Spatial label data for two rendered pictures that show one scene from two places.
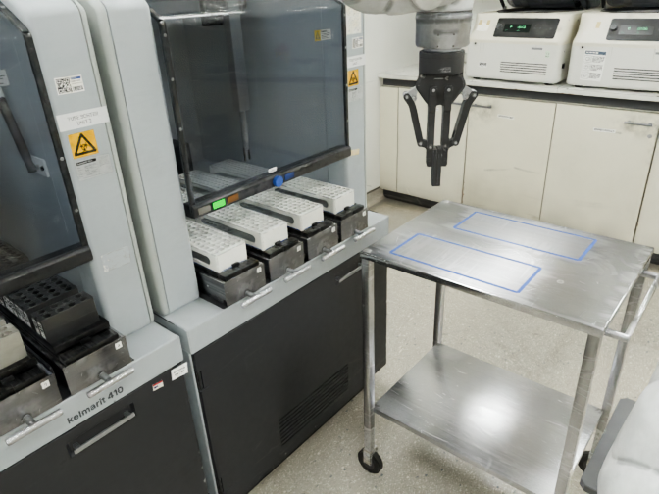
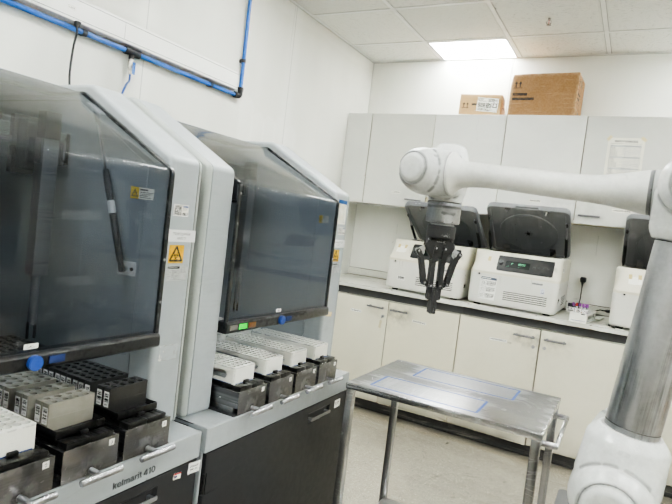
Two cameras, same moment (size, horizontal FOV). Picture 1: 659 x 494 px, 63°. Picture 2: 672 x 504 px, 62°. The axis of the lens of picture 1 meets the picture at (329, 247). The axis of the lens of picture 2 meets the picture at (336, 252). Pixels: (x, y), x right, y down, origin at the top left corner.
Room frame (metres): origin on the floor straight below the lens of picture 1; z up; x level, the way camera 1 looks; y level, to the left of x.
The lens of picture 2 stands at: (-0.44, 0.39, 1.32)
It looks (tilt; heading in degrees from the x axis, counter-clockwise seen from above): 3 degrees down; 347
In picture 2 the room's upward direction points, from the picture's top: 7 degrees clockwise
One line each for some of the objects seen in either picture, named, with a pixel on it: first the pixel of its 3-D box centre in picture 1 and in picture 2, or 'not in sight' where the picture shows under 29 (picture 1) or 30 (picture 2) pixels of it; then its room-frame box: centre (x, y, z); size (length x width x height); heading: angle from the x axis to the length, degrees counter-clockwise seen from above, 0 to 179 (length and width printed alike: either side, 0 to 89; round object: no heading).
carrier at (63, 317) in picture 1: (69, 319); (125, 395); (0.94, 0.55, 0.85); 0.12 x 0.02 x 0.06; 139
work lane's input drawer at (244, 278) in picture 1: (172, 249); (173, 371); (1.39, 0.46, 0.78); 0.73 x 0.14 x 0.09; 49
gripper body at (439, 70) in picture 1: (440, 77); (439, 241); (0.94, -0.20, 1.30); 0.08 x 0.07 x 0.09; 85
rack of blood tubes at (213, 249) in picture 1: (196, 244); (206, 364); (1.30, 0.36, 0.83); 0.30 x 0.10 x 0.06; 49
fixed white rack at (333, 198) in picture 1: (310, 194); (288, 344); (1.65, 0.06, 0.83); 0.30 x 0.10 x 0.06; 49
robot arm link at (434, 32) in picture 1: (442, 30); (443, 214); (0.94, -0.20, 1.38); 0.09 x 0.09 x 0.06
